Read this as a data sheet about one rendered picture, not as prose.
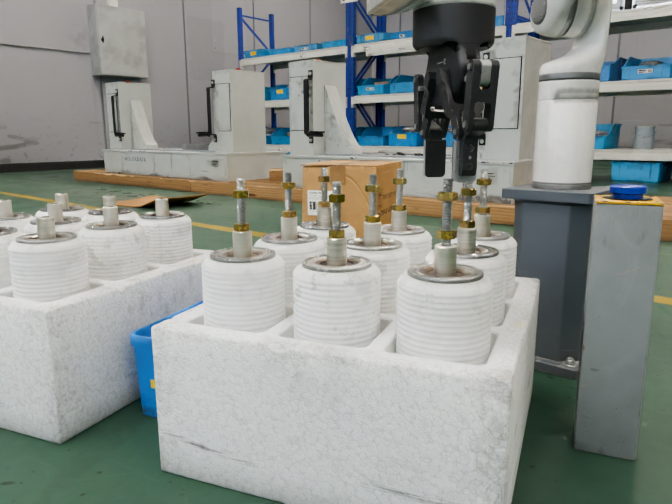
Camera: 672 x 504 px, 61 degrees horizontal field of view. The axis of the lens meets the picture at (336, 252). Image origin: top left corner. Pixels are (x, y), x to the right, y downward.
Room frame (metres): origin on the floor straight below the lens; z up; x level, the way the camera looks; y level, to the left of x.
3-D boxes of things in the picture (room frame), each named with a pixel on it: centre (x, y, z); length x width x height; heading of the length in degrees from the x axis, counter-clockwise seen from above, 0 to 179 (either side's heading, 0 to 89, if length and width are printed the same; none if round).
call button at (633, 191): (0.68, -0.34, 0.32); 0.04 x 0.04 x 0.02
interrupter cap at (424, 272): (0.56, -0.11, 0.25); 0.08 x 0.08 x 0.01
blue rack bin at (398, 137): (6.26, -0.84, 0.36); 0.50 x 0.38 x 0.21; 140
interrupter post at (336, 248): (0.61, 0.00, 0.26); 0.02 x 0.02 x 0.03
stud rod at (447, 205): (0.56, -0.11, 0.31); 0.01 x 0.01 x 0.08
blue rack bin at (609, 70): (5.10, -2.22, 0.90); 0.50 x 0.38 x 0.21; 140
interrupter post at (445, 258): (0.56, -0.11, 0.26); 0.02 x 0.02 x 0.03
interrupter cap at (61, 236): (0.77, 0.39, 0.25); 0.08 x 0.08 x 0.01
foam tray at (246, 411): (0.72, -0.05, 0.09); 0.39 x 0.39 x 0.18; 67
